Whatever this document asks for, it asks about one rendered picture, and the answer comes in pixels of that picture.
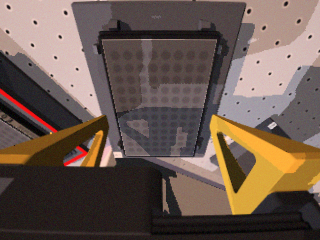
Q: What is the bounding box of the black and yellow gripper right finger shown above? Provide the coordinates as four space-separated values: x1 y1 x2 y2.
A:
210 114 320 214

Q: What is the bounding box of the grey microplate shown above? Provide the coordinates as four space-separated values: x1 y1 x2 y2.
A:
98 30 221 157
0 102 47 150

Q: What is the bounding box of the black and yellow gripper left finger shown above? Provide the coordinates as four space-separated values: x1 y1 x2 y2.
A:
0 115 109 166

